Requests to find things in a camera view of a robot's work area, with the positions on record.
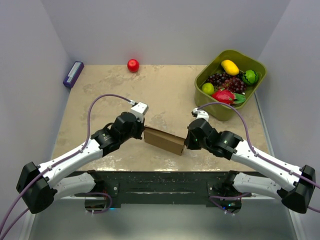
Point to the red dragon fruit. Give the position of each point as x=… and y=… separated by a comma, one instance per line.
x=228, y=97

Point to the green lime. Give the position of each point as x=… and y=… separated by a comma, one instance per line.
x=208, y=88

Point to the dark purple grapes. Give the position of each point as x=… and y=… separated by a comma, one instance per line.
x=233, y=83

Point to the olive green plastic bin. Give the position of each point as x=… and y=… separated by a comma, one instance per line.
x=221, y=111

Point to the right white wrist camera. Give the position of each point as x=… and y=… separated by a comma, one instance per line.
x=200, y=114

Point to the brown cardboard box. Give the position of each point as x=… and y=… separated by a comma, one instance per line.
x=164, y=140

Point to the red apple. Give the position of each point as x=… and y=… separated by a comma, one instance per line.
x=133, y=65

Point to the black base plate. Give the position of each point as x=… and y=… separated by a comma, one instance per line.
x=207, y=188

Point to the purple rectangular box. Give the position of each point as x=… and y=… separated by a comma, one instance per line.
x=73, y=74

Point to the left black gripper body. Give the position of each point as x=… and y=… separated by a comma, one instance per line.
x=136, y=132

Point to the yellow mango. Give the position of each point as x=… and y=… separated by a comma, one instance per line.
x=230, y=67

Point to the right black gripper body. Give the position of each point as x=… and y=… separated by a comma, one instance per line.
x=192, y=143

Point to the small green watermelon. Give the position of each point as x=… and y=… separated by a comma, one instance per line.
x=250, y=77

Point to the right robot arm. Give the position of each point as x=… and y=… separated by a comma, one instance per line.
x=292, y=185

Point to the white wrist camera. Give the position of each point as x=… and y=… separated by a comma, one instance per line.
x=139, y=110
x=200, y=114

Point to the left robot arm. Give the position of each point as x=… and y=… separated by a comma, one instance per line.
x=37, y=183

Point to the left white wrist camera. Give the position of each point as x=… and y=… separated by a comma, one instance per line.
x=139, y=110

